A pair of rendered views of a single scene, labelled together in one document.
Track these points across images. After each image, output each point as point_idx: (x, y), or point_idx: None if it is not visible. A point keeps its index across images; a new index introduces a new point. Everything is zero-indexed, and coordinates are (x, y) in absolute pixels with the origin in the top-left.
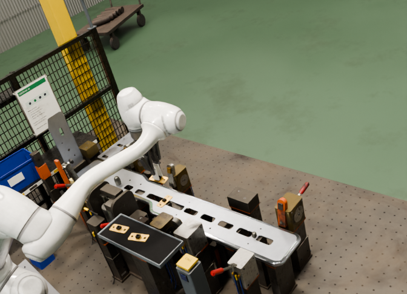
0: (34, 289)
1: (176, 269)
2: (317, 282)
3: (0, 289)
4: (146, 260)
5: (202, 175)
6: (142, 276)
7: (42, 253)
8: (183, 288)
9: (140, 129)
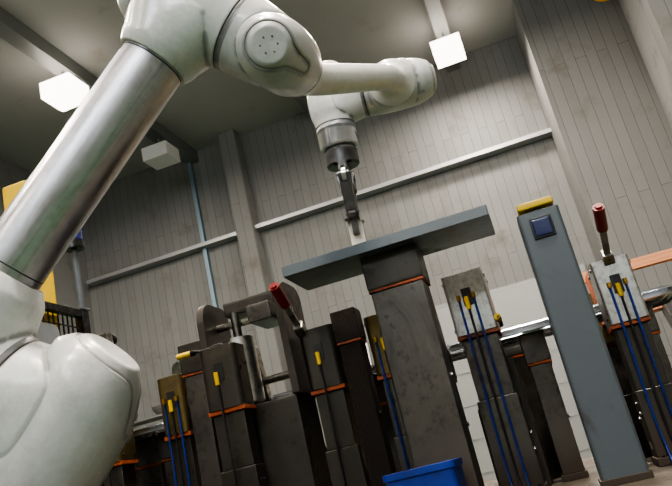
0: (122, 357)
1: (519, 219)
2: None
3: (10, 352)
4: (443, 223)
5: None
6: (398, 362)
7: (295, 29)
8: (539, 277)
9: (348, 120)
